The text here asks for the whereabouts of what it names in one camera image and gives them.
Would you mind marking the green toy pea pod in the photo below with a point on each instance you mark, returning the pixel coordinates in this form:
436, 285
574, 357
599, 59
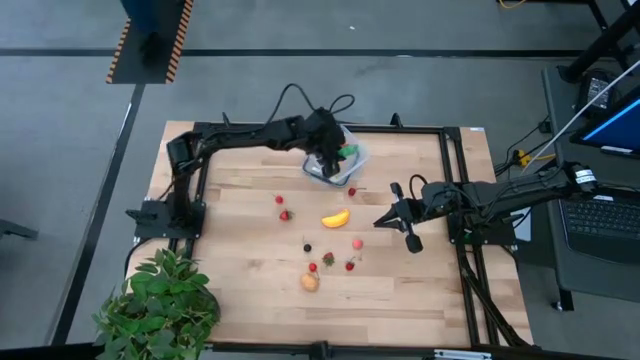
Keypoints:
348, 150

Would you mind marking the black mat with hazard stripes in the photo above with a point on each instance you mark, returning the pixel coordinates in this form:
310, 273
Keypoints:
140, 70

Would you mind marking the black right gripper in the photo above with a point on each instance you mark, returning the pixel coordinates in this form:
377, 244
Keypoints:
411, 212

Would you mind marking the green leafy plant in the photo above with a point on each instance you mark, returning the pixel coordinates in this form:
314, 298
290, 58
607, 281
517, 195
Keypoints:
160, 305

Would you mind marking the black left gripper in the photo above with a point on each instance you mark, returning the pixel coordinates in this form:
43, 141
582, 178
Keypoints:
322, 132

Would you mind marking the clear plastic tupperware container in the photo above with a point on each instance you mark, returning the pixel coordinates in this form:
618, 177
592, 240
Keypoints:
357, 170

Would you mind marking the silver aluminium extrusion post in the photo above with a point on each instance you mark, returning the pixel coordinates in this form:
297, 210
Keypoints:
462, 355

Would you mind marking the black toy cherry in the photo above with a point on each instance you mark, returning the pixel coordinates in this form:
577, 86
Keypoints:
307, 248

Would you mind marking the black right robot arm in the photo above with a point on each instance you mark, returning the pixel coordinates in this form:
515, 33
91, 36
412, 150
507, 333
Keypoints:
500, 192

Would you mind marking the black power adapter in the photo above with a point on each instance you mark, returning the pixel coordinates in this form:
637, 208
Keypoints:
595, 92

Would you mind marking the black chair leg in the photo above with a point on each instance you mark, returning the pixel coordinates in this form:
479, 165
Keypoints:
15, 230

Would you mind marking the black laptop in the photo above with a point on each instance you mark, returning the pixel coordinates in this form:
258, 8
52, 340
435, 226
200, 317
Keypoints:
605, 225

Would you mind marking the black aluminium table frame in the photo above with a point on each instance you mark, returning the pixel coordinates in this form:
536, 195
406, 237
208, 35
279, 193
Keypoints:
400, 129

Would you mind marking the person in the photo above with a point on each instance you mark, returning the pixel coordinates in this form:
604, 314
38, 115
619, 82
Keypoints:
150, 20

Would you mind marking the monitor with blue screen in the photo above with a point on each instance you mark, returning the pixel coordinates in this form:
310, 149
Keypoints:
620, 127

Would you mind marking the yellow toy banana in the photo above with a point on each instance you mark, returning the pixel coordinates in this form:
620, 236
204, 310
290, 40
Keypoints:
335, 220

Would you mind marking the black frame bracket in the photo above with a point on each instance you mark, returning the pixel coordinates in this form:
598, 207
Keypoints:
227, 121
396, 121

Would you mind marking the black stand base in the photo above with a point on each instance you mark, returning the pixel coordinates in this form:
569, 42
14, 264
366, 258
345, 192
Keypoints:
600, 45

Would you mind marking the pink toy peach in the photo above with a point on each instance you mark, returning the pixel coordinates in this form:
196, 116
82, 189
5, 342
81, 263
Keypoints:
357, 244

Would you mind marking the grey side desk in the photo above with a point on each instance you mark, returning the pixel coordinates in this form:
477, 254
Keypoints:
590, 280

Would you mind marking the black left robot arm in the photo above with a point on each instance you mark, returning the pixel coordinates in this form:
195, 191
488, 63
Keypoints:
240, 136

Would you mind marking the red toy cherry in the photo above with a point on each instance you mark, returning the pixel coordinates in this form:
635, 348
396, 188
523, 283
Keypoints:
279, 200
312, 267
352, 192

